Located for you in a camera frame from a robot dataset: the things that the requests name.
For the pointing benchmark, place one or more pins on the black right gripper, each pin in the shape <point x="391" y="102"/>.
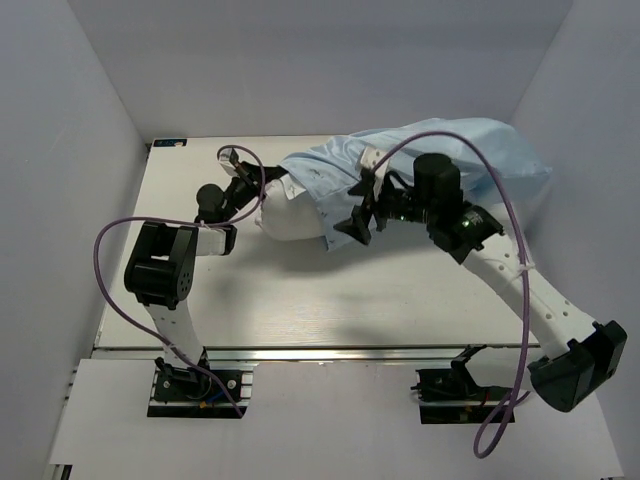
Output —
<point x="357" y="225"/>

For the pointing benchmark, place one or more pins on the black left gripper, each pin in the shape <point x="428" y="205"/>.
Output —
<point x="255" y="178"/>

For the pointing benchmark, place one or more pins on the white pillow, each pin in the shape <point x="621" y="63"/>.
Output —
<point x="289" y="212"/>

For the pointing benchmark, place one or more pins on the light blue pillowcase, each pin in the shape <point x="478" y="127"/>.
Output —
<point x="329" y="170"/>

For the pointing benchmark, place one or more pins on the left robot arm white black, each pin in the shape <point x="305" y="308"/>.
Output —
<point x="160" y="270"/>

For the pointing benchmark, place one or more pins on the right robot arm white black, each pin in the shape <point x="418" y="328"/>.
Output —
<point x="577" y="353"/>

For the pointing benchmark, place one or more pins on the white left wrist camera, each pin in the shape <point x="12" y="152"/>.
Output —
<point x="228" y="159"/>

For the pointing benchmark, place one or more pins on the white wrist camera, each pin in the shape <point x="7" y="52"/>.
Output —
<point x="369" y="159"/>
<point x="228" y="159"/>

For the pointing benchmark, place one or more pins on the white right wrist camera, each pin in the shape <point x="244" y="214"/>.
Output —
<point x="369" y="159"/>

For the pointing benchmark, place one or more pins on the aluminium table front rail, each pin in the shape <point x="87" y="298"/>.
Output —
<point x="308" y="353"/>

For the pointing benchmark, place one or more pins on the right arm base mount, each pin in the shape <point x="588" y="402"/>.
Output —
<point x="450" y="396"/>

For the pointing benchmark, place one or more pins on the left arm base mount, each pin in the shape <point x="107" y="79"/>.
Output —
<point x="184" y="393"/>

